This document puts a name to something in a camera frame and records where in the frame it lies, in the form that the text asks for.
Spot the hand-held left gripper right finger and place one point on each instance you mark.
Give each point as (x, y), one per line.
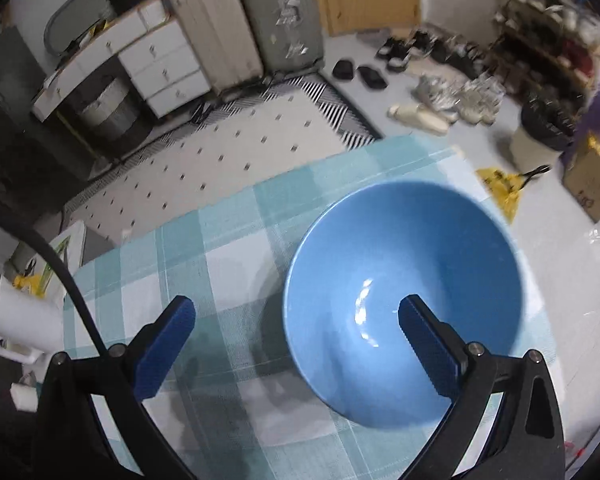
(430, 350)

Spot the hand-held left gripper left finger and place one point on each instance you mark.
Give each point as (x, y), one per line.
(165, 350)

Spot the blue bowl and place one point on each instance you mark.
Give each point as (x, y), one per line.
(360, 240)

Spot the teal plaid tablecloth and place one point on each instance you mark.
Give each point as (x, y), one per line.
(220, 270)

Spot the white electric kettle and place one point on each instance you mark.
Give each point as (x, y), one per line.
(25, 320)

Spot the yellow snack packets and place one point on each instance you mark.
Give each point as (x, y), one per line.
(30, 281)

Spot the yellow plastic bag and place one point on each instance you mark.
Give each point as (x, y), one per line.
(505, 190)

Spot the white diamond-pattern rug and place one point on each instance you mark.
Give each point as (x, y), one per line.
(220, 155)

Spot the printed cardboard box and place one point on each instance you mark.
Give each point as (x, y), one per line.
(592, 185)

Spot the wicker basket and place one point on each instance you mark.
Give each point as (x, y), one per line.
(105, 110)

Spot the group of loose sneakers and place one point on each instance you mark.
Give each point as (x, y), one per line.
(440, 90)

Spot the grey refrigerator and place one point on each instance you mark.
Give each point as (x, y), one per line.
(10, 125)

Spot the white desk with drawers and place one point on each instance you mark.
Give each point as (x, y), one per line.
(155, 55)

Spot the wooden shoe rack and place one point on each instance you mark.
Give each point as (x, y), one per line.
(580, 67)

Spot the beige suitcase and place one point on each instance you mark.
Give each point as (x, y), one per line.
(215, 30)

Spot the oval grey mirror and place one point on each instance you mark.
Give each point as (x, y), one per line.
(77, 15)

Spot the group of racked shoes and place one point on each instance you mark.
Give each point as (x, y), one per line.
(545, 20)

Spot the silver suitcase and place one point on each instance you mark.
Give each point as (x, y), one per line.
(277, 15)

